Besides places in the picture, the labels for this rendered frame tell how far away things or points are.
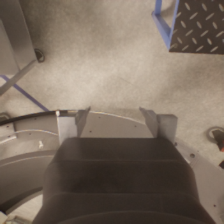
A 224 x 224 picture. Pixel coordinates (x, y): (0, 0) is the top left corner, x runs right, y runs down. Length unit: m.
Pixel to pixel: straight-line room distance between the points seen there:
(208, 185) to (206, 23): 0.49
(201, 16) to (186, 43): 0.07
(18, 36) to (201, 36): 0.98
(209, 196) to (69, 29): 1.11
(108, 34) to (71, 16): 0.25
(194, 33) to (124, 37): 0.66
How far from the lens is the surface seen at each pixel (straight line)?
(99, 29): 1.11
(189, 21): 0.50
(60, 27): 1.18
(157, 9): 0.95
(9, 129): 0.84
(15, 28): 1.17
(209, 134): 1.61
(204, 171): 0.68
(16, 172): 0.71
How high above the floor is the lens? 1.07
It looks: 49 degrees down
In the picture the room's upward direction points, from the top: 170 degrees counter-clockwise
